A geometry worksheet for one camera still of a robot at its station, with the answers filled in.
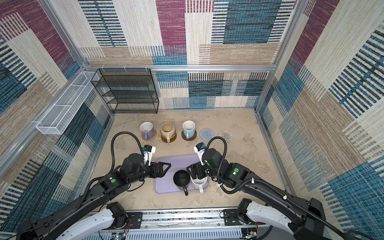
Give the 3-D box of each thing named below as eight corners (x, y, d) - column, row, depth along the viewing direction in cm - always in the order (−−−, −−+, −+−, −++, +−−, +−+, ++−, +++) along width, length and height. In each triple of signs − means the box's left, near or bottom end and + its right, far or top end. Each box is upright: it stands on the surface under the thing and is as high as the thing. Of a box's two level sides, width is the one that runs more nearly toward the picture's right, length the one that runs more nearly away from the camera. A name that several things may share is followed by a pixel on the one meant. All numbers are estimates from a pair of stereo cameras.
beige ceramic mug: (161, 145, 102) (158, 137, 95) (163, 130, 110) (161, 122, 103) (174, 145, 102) (173, 137, 95) (176, 130, 110) (174, 122, 103)
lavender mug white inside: (139, 136, 107) (135, 128, 100) (148, 128, 112) (145, 119, 105) (149, 142, 104) (146, 134, 97) (158, 133, 109) (155, 124, 102)
